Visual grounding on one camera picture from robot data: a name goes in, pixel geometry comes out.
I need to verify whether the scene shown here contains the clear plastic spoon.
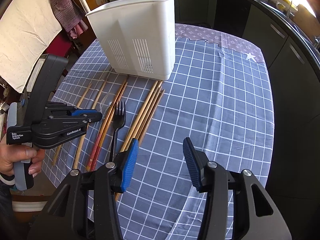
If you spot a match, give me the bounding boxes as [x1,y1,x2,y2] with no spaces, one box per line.
[97,93,116,115]

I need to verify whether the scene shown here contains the bamboo chopstick three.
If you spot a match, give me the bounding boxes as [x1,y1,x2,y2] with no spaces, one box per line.
[135,85,161,141]

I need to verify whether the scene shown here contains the checkered hanging apron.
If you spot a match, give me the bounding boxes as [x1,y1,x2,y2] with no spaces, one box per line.
[50,0,88,40]

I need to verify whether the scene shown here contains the bamboo chopstick four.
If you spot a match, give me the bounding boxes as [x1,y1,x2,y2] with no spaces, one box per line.
[114,89,166,202]

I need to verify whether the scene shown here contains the dark green kitchen cabinets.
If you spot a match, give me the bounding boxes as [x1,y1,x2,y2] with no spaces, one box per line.
[105,0,320,205]

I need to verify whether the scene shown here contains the person's left hand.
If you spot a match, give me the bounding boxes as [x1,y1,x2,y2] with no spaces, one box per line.
[1,142,45,177]

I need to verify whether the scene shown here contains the bamboo chopstick two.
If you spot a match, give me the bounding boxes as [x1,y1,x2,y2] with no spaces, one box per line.
[120,81,163,152]

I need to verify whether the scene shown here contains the blue grid tablecloth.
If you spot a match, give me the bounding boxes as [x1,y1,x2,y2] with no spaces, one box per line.
[50,24,274,239]

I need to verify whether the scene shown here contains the bamboo chopstick one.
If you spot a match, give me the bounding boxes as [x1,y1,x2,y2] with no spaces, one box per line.
[120,80,158,152]

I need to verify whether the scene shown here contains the black plastic fork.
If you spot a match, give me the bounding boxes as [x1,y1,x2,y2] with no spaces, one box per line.
[108,100,126,161]

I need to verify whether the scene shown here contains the white plastic utensil holder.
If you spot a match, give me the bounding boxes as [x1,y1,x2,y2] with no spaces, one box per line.
[86,0,175,80]

